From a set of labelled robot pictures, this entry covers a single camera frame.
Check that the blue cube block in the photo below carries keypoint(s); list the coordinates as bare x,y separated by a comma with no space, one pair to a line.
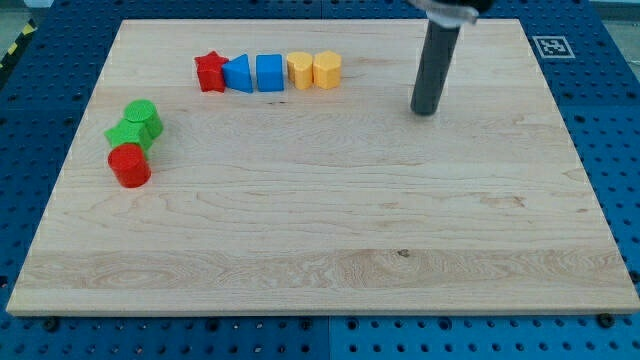
269,71

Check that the silver rod mount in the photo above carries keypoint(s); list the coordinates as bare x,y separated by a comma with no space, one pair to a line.
452,13

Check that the red star block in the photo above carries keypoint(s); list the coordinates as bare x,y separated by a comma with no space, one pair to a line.
209,72

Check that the white fiducial marker tag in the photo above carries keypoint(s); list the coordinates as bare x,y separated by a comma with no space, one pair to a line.
553,47

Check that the green star block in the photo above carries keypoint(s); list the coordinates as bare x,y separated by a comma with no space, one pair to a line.
128,132

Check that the yellow heart block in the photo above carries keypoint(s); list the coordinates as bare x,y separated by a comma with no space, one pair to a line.
300,69

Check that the green cylinder block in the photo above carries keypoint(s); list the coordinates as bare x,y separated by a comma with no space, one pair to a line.
144,111

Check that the blue triangle block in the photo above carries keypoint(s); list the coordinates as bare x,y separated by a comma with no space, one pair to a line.
237,74

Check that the wooden board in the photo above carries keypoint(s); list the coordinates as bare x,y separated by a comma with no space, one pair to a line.
325,202

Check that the black yellow hazard tape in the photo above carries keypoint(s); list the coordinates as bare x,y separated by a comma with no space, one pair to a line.
18,47

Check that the yellow hexagon block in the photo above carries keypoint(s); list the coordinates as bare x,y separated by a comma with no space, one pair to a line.
327,69

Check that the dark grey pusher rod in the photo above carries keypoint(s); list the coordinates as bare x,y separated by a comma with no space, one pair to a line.
438,49

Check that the red cylinder block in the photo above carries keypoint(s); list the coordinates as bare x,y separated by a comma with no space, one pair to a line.
129,165

